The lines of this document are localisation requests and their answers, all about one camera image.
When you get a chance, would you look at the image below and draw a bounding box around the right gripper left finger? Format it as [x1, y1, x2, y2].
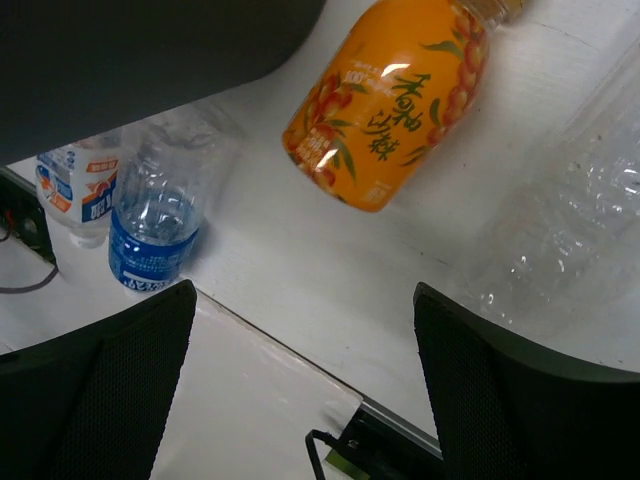
[1, 280, 197, 479]

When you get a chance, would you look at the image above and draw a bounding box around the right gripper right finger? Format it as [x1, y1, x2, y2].
[413, 282, 639, 479]

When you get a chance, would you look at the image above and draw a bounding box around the orange juice bottle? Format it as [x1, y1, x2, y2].
[282, 0, 524, 212]

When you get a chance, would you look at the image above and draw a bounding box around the dark grey plastic bin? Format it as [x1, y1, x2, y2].
[1, 1, 324, 165]

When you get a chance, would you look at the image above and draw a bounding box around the clear unlabelled plastic bottle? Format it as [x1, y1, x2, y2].
[450, 45, 639, 334]

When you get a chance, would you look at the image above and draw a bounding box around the clear bottle white orange label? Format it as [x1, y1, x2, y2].
[35, 128, 122, 249]

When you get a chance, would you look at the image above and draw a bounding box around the clear bottle blue label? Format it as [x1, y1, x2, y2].
[108, 99, 243, 293]

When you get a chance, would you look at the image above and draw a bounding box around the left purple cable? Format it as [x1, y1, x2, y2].
[0, 264, 60, 295]

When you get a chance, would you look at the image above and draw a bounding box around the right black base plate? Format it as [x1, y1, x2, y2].
[305, 401, 445, 479]

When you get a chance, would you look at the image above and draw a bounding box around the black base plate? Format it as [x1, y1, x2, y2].
[1, 167, 56, 265]
[305, 401, 445, 479]

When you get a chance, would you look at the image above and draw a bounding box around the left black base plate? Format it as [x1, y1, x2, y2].
[1, 167, 56, 265]

